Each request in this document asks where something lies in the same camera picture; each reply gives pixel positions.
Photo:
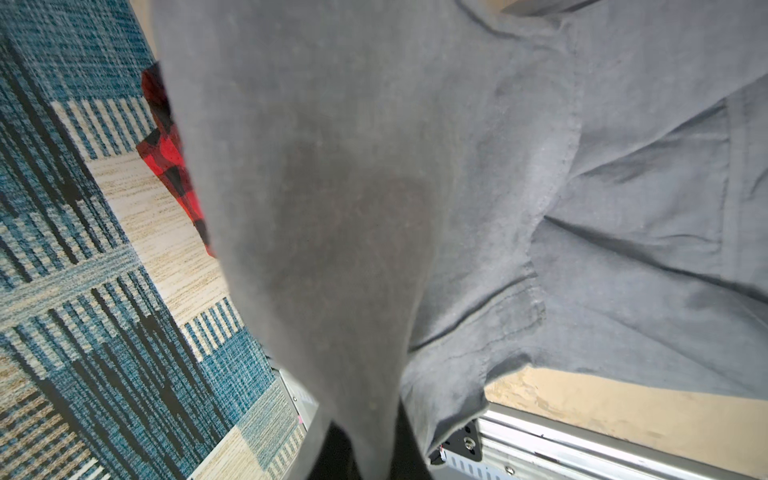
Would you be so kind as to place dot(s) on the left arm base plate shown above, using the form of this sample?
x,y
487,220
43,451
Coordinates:
x,y
465,442

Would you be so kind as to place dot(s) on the grey long sleeve shirt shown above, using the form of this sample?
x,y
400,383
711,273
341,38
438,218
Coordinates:
x,y
411,199

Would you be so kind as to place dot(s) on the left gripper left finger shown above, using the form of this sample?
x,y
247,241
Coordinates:
x,y
336,458

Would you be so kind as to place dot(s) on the red black plaid folded shirt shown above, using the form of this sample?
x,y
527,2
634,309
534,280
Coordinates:
x,y
161,151

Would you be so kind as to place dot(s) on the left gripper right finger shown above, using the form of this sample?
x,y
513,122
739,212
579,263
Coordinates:
x,y
408,462

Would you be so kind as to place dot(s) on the aluminium front rail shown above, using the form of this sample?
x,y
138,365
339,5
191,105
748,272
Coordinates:
x,y
544,424

